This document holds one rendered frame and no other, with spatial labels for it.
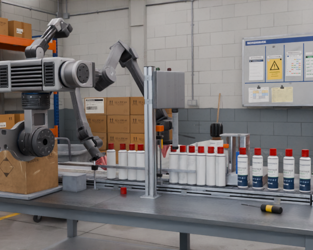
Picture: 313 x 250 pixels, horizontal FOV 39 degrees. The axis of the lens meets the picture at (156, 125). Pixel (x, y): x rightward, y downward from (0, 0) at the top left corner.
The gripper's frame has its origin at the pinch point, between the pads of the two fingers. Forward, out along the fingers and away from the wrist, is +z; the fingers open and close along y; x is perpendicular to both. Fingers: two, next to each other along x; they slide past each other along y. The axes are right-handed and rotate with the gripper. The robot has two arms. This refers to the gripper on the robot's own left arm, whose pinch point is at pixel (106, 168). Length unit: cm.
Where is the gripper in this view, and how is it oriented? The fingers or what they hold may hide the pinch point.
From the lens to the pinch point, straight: 259.6
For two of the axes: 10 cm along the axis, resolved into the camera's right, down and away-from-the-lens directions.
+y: 4.1, -0.6, 9.1
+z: 5.9, 7.8, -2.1
